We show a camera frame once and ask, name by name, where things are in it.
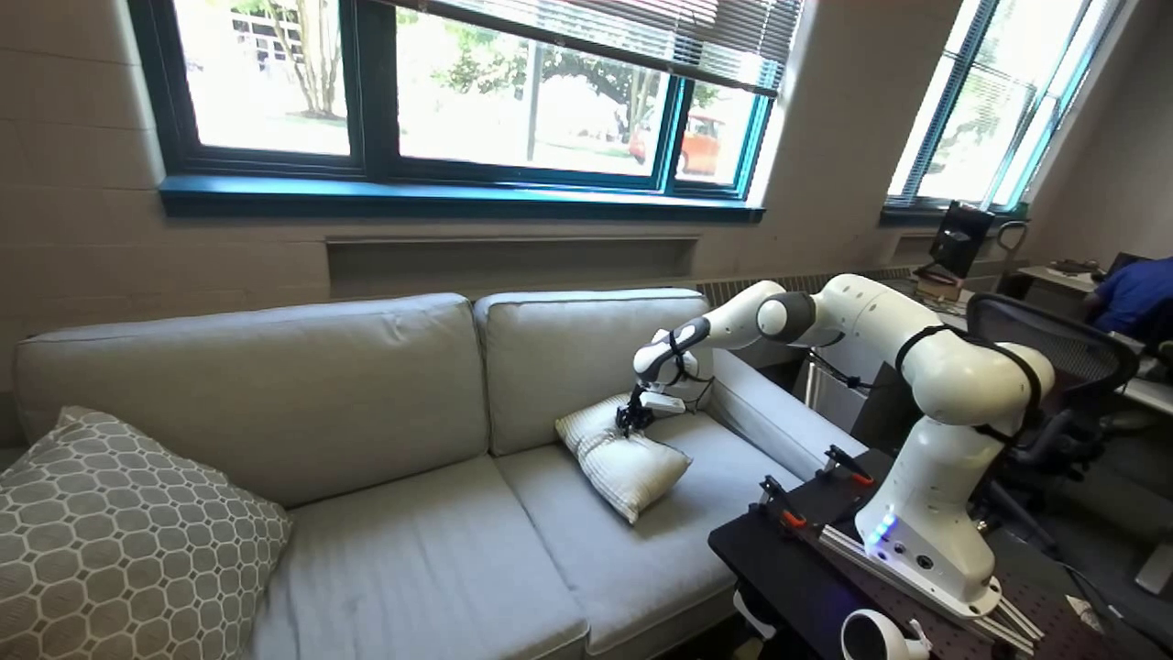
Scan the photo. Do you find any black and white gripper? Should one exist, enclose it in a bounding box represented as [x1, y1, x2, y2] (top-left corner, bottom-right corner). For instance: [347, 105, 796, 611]
[614, 325, 711, 436]

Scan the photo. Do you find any small white pillow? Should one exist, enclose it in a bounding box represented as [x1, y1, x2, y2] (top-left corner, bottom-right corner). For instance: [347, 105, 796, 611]
[553, 395, 693, 524]

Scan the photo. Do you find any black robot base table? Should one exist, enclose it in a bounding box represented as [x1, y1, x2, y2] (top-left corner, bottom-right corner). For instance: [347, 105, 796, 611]
[706, 475, 1169, 660]

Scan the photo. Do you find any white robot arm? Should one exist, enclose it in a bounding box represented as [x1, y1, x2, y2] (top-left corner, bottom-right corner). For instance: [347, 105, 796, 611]
[614, 275, 1057, 615]

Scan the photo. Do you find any light grey two-seat couch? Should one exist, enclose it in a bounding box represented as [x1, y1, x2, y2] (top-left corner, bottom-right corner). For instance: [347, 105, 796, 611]
[13, 288, 843, 660]

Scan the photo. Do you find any grey filing cabinet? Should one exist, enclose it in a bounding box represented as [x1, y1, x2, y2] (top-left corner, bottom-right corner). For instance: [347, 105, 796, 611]
[800, 342, 921, 454]

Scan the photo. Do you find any white VR controller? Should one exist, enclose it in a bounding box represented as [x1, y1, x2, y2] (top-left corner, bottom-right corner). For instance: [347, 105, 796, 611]
[839, 608, 932, 660]

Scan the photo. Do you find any black monitor on desk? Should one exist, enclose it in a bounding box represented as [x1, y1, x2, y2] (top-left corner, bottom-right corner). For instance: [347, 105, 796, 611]
[932, 205, 992, 278]

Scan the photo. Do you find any large blue-framed window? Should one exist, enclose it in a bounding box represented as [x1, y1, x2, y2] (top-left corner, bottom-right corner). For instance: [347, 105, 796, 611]
[129, 0, 814, 219]

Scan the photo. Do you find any right blue-framed window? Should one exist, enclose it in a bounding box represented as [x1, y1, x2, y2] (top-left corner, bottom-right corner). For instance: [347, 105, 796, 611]
[881, 0, 1136, 222]

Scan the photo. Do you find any person in blue shirt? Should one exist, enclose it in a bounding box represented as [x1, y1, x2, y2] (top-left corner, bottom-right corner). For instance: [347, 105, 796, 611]
[1091, 256, 1173, 344]

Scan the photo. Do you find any grey patterned cushion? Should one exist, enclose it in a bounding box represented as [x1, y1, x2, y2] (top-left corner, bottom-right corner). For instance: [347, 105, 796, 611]
[0, 406, 292, 660]

